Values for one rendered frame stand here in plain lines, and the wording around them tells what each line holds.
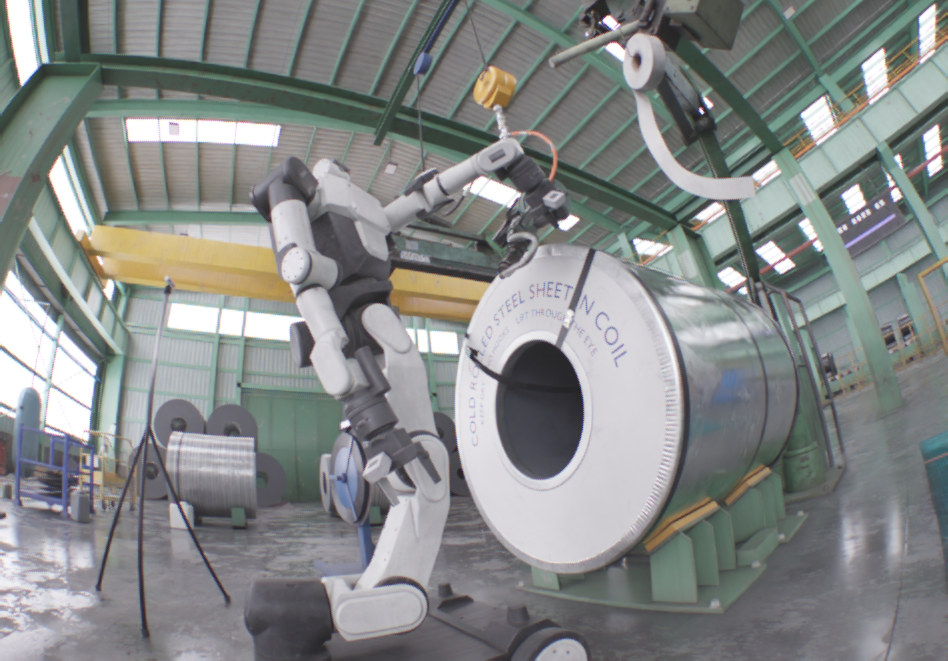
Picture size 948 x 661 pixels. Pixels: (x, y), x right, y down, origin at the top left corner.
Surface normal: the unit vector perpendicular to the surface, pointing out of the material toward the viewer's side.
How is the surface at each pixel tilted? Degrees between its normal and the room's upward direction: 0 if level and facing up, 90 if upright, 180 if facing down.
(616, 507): 90
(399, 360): 90
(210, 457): 64
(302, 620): 90
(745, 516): 90
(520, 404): 108
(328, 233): 114
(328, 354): 104
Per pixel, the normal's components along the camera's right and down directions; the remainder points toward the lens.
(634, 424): -0.86, -0.11
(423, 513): 0.54, 0.00
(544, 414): 0.50, -0.32
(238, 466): 0.46, -0.59
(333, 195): 0.35, -0.47
